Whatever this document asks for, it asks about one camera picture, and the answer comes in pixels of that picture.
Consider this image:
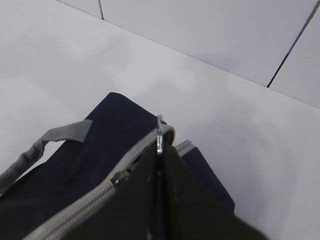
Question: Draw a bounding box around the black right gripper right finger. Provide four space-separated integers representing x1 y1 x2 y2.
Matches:
162 146 266 240

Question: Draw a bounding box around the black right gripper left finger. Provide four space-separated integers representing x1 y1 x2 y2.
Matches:
98 144 162 240

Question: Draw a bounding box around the navy blue lunch bag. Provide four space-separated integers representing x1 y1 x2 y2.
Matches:
0 91 236 240

